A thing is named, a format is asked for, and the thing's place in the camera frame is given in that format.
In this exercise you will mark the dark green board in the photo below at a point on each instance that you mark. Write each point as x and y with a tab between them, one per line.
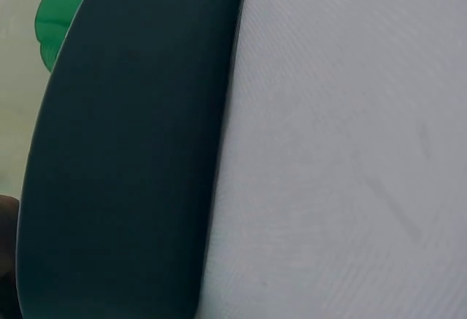
131	151

